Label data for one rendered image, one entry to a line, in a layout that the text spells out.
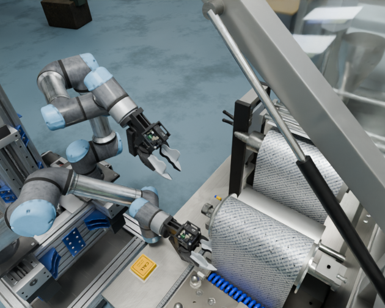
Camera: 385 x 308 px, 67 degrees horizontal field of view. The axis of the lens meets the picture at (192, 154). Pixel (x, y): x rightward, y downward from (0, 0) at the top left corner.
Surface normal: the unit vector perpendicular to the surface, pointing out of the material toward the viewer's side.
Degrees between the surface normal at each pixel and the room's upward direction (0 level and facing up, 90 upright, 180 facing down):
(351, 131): 40
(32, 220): 86
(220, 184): 0
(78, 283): 0
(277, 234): 5
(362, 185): 90
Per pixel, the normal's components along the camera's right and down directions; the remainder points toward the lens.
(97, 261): -0.04, -0.73
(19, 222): 0.24, 0.60
